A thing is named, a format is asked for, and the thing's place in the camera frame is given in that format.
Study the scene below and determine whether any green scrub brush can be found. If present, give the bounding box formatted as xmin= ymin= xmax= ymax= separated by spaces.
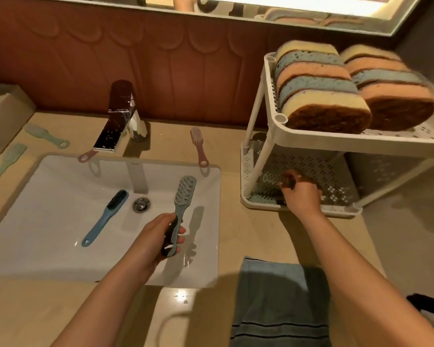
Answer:
xmin=24 ymin=124 xmax=70 ymax=149
xmin=0 ymin=143 xmax=28 ymax=194

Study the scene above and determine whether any chrome faucet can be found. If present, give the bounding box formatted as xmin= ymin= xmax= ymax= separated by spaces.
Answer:
xmin=93 ymin=80 xmax=148 ymax=153

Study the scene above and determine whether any white sink basin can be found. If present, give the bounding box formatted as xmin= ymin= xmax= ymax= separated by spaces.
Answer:
xmin=0 ymin=153 xmax=221 ymax=289

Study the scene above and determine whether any pink scrub brush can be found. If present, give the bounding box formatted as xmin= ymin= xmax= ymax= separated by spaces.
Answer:
xmin=190 ymin=127 xmax=210 ymax=168
xmin=77 ymin=149 xmax=98 ymax=164

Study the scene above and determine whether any grey-blue scrub brush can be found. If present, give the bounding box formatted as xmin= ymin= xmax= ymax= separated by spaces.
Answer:
xmin=162 ymin=176 xmax=197 ymax=258

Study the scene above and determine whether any white plastic two-tier rack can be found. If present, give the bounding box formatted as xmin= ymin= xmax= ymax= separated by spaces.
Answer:
xmin=240 ymin=52 xmax=434 ymax=218

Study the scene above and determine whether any chrome drain stopper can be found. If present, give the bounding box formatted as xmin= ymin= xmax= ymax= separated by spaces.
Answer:
xmin=132 ymin=197 xmax=152 ymax=214

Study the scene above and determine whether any stack of coloured sponges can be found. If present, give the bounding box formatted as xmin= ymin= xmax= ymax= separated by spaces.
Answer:
xmin=274 ymin=40 xmax=434 ymax=135

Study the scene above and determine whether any blue brush with black bristles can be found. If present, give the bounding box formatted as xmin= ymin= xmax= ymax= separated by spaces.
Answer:
xmin=81 ymin=189 xmax=129 ymax=248

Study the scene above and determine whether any person's right hand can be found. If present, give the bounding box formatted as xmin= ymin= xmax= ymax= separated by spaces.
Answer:
xmin=278 ymin=170 xmax=325 ymax=220

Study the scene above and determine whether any beige box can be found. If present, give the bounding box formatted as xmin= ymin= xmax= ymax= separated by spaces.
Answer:
xmin=0 ymin=83 xmax=36 ymax=171

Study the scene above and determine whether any wall mirror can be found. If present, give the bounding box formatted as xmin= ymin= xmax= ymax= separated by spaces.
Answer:
xmin=20 ymin=0 xmax=426 ymax=37

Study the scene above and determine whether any black and white object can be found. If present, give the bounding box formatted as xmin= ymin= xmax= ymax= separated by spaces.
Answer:
xmin=406 ymin=293 xmax=434 ymax=341

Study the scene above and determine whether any person's right forearm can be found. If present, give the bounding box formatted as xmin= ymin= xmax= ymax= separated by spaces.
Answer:
xmin=298 ymin=207 xmax=434 ymax=347

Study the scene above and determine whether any person's left hand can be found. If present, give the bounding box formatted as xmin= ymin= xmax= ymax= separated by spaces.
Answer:
xmin=124 ymin=213 xmax=187 ymax=285

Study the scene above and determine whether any person's left forearm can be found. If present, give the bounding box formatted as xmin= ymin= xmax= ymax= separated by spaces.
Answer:
xmin=52 ymin=256 xmax=149 ymax=347

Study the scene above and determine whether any blue striped towel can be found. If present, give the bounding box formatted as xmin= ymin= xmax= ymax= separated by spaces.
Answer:
xmin=230 ymin=256 xmax=334 ymax=347

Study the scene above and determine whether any teal brush with dark bristles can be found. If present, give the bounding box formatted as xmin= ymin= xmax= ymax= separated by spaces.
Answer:
xmin=252 ymin=173 xmax=297 ymax=207

